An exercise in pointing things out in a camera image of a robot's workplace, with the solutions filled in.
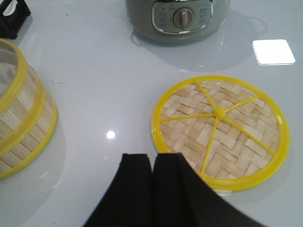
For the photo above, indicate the bamboo steamer basket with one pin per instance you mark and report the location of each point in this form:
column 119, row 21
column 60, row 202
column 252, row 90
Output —
column 23, row 136
column 26, row 87

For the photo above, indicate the grey electric cooking pot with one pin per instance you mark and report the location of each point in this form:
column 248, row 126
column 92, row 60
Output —
column 177, row 21

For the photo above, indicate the black dish rack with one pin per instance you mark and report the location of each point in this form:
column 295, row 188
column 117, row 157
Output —
column 10, row 25

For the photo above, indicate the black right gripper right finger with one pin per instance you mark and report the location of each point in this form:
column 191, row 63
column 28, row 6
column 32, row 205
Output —
column 183, row 199

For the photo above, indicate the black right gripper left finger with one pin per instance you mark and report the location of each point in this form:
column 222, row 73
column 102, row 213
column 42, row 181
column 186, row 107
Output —
column 128, row 200

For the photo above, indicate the woven bamboo steamer lid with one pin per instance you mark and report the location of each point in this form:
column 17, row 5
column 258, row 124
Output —
column 231, row 133

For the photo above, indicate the liner cloth in upper basket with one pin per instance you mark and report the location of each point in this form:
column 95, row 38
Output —
column 8, row 69

